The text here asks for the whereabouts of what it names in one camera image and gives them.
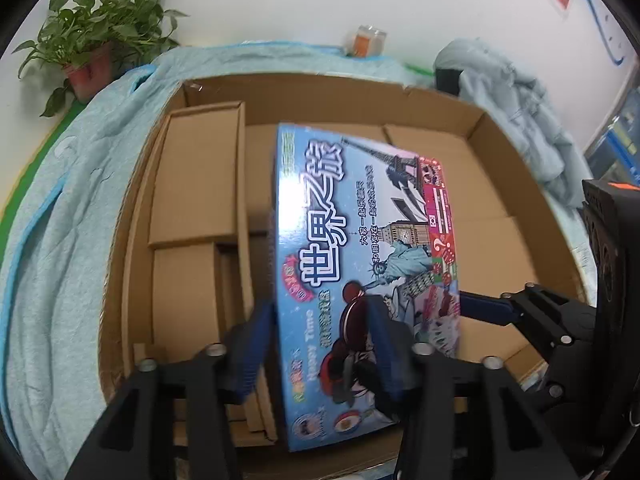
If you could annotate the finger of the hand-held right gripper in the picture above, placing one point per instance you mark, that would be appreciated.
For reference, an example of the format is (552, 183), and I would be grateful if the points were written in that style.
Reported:
(482, 307)

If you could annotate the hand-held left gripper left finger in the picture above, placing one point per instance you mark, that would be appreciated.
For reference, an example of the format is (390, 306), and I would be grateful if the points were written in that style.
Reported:
(250, 355)

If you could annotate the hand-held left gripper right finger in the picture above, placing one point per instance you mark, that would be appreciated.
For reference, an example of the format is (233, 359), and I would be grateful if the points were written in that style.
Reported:
(392, 360)

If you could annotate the colourful board game box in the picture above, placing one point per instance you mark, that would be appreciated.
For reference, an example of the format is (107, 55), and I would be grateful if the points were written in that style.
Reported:
(325, 240)

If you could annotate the large cardboard box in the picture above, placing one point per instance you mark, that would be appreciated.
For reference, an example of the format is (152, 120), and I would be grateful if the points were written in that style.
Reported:
(325, 105)

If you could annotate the small brown cardboard box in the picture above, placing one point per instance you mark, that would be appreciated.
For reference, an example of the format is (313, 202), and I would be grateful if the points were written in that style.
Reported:
(185, 300)
(200, 175)

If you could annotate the glass door cabinet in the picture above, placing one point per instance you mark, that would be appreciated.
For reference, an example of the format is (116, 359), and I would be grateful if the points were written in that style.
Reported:
(617, 140)

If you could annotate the light blue padded jacket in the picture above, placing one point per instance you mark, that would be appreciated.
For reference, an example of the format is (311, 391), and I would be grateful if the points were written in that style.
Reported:
(505, 95)

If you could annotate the light blue blanket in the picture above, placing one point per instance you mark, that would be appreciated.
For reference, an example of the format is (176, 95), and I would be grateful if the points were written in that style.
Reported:
(65, 240)

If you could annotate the clear jar with orange label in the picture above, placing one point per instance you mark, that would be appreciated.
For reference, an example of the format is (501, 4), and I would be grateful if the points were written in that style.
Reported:
(367, 42)

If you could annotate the green mat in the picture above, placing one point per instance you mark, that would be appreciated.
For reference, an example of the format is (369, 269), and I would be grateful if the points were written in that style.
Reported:
(50, 145)

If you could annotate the green potted plant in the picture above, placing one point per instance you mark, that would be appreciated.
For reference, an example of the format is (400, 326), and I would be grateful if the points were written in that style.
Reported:
(90, 67)

